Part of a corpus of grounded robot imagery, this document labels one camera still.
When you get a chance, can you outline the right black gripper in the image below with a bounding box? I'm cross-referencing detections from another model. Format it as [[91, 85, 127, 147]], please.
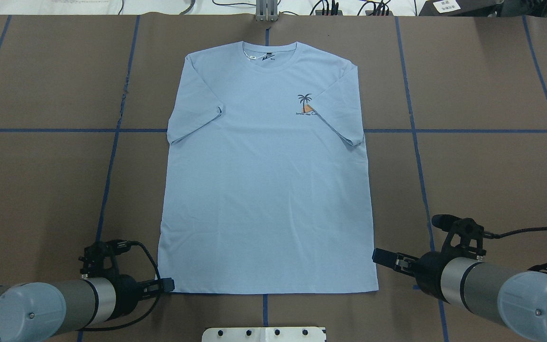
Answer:
[[372, 247, 452, 301]]

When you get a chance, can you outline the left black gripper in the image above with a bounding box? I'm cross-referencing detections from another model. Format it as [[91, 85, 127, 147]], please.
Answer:
[[111, 275, 175, 320]]

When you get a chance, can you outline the light blue t-shirt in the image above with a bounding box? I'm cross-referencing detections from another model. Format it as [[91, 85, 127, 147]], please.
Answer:
[[158, 41, 378, 295]]

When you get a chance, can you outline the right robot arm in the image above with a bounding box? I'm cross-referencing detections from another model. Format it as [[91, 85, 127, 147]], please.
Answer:
[[373, 248, 547, 342]]

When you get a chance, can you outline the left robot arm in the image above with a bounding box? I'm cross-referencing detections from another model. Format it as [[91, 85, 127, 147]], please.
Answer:
[[0, 275, 175, 342]]

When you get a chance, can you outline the black power adapter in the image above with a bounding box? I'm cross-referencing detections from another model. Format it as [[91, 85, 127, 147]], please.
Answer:
[[418, 0, 504, 17]]

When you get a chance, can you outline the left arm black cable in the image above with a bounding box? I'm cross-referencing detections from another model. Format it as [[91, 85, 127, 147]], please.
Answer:
[[84, 240, 162, 332]]

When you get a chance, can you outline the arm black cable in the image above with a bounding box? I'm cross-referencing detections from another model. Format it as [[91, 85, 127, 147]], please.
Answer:
[[485, 226, 547, 274], [84, 240, 162, 332]]

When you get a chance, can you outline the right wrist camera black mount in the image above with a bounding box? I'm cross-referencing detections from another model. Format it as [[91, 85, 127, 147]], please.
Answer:
[[431, 214, 492, 261]]

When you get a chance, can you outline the white central pedestal column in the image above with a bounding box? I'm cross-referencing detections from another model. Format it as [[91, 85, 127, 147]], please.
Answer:
[[201, 326, 328, 342]]

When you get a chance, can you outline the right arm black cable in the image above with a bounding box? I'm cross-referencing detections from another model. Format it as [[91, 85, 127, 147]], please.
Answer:
[[485, 226, 547, 274]]

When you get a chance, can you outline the aluminium frame post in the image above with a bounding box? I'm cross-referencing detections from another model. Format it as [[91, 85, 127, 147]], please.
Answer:
[[255, 0, 279, 22]]

